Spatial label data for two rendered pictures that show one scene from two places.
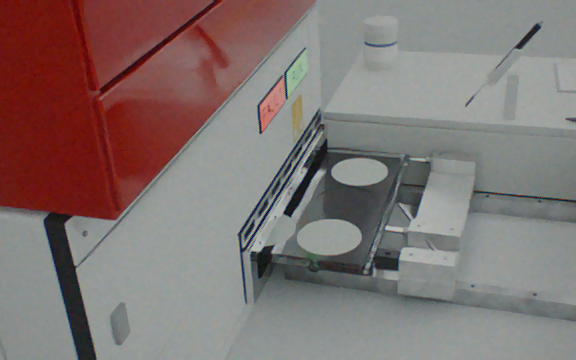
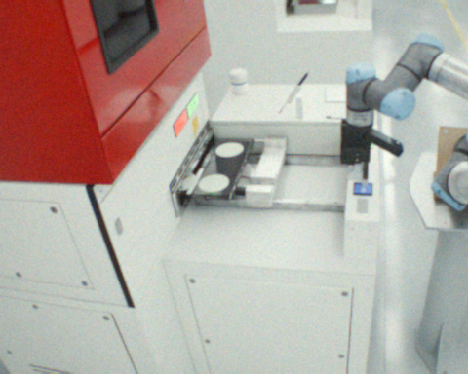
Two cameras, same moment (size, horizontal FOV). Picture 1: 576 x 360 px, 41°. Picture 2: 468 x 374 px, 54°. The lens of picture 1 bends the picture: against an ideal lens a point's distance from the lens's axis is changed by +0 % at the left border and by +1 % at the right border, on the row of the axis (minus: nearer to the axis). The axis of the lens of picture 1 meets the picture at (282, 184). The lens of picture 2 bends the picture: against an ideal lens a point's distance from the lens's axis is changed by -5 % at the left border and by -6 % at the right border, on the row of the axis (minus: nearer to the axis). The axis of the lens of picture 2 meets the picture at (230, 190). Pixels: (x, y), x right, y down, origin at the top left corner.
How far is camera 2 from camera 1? 41 cm
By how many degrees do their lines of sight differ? 5
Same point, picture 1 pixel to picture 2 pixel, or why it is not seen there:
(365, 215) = (231, 171)
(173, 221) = (136, 182)
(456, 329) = (273, 220)
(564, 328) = (321, 215)
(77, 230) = (97, 190)
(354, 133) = (226, 130)
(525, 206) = (310, 160)
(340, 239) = (218, 183)
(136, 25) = (113, 108)
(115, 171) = (110, 166)
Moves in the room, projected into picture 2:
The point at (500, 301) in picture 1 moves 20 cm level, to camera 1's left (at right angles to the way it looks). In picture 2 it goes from (293, 205) to (232, 215)
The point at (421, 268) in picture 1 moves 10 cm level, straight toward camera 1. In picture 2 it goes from (255, 194) to (253, 213)
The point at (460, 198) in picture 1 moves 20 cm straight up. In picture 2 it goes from (278, 159) to (273, 108)
